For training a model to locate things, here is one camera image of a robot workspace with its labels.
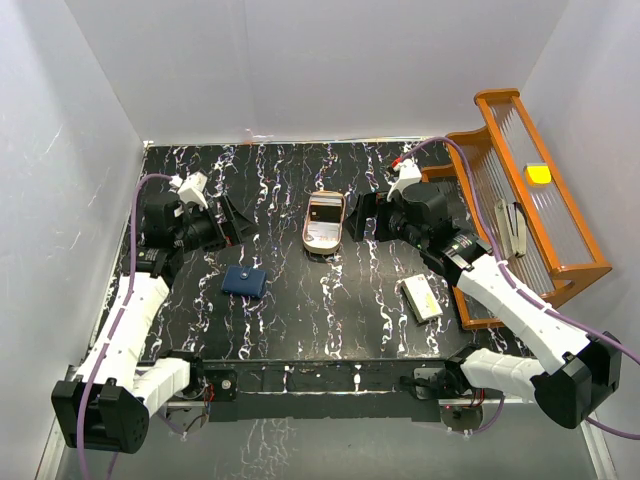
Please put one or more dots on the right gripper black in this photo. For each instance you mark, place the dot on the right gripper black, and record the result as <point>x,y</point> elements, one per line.
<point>368,207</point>

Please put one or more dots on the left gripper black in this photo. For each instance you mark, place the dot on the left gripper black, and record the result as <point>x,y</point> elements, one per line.
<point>226,233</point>

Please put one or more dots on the beige oval card tray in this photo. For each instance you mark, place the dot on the beige oval card tray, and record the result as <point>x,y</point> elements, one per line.
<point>322,248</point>

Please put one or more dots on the blue leather card holder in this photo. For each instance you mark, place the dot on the blue leather card holder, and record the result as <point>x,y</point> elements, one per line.
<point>244,281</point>

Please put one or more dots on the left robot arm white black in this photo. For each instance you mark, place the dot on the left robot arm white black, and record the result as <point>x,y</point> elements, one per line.
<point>111,399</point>

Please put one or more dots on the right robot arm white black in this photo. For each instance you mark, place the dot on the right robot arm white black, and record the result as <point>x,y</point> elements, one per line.
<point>573,369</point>

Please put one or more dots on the stack of credit cards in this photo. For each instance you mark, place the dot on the stack of credit cards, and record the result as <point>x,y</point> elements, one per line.
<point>326,208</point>

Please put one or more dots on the white VIP card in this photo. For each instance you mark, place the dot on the white VIP card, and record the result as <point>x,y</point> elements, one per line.
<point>323,232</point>

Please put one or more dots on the white small carton box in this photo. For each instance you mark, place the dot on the white small carton box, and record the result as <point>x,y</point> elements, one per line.
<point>421,298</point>

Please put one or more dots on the orange wooden tiered shelf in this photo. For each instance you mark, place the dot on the orange wooden tiered shelf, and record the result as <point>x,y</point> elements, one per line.
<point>562,257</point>

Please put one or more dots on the yellow sticky note block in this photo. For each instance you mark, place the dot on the yellow sticky note block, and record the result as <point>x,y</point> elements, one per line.
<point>537,174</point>

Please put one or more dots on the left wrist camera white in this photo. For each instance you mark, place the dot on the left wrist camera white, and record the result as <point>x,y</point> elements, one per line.
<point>190,190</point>

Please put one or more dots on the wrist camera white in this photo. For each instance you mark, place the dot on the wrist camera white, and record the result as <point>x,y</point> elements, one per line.
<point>407,172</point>
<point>190,190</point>

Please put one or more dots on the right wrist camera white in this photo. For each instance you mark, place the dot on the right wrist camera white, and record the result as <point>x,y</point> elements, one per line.
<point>407,172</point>

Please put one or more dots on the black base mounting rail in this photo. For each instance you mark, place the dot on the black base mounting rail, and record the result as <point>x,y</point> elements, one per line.
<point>320,389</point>

